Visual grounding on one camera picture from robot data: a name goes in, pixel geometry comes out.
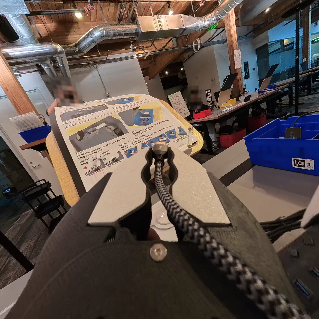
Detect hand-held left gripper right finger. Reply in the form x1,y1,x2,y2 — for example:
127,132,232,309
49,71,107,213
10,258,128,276
167,147,231,226

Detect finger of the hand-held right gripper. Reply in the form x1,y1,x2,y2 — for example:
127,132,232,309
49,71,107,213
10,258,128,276
300,186,319,229

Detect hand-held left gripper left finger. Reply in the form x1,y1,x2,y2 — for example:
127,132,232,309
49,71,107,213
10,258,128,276
88,147,152,241

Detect braided usb cable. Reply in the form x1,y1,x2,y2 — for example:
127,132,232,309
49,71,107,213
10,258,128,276
151,142,312,319

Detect black usb hub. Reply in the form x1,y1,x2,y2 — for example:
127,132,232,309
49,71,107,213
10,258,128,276
277,224,319,319

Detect blue storage bin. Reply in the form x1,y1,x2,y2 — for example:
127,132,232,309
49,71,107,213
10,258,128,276
243,114,319,176
19,125,52,144

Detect white stand base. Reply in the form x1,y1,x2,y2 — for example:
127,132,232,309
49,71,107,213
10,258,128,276
150,201,179,230

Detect black backing board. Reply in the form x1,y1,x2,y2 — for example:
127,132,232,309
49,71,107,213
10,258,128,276
49,113,88,200

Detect red bag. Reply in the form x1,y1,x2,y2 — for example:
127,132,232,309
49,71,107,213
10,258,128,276
219,128,247,148
247,114,267,132

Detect instruction sheet on board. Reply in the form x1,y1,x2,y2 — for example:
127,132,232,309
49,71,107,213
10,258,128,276
46,99,204,208

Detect red bin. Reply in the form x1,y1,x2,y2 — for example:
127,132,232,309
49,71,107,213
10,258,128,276
193,109,213,120

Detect black utility cart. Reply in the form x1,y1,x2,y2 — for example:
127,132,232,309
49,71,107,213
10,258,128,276
21,179,68,231

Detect printed instruction sheet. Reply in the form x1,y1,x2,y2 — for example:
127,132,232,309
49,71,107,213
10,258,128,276
54,93,193,190

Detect whiteboard with red writing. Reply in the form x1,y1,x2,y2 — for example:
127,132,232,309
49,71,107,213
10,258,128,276
166,91,190,118

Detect long wooden desk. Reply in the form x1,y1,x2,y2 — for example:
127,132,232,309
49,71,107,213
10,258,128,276
188,83,293,151

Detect small wooden stand board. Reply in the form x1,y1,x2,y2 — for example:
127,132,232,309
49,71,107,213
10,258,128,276
217,88,233,110
258,76,273,92

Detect black tilted board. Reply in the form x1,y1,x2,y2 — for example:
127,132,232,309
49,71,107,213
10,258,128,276
262,63,280,80
220,73,239,92

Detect bubble wrap sheet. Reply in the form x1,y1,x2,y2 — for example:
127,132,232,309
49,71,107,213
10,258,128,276
9,111,43,132

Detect wooden pillar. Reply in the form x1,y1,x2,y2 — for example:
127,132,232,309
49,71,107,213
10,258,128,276
222,11,244,93

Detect black adapter with cable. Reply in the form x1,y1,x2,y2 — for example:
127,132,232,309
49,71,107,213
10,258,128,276
284,111,319,139

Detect silver rectangular duct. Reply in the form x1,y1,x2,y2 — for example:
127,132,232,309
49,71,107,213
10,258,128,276
136,14,200,42

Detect silver round duct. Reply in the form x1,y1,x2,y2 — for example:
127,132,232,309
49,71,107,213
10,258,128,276
0,12,139,78

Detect silver flexible duct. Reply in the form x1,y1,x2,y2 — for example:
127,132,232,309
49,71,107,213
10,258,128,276
197,0,244,32

